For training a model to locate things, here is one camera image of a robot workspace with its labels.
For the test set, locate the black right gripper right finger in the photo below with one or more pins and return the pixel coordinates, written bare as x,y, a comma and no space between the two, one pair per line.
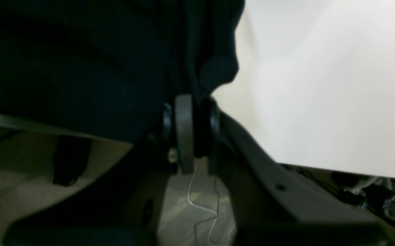
275,206

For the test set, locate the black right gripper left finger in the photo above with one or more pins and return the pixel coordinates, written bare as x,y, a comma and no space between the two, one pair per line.
123,206

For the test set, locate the black T-shirt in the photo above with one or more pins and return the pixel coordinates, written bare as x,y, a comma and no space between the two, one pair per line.
107,67

